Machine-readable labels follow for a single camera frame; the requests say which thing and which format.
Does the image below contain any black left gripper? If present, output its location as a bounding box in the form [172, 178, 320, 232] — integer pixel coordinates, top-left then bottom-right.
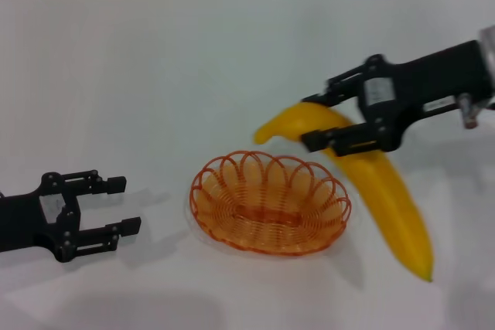
[0, 169, 142, 264]

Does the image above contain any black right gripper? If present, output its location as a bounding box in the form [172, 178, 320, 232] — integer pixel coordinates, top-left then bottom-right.
[300, 39, 495, 158]

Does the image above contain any yellow banana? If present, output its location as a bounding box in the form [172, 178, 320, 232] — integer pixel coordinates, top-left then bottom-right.
[253, 101, 435, 283]

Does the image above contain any orange wire basket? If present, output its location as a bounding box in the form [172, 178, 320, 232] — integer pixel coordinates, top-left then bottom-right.
[189, 149, 353, 257]

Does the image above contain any right wrist cable connector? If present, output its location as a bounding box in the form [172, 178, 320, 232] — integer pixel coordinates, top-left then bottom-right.
[458, 94, 481, 130]

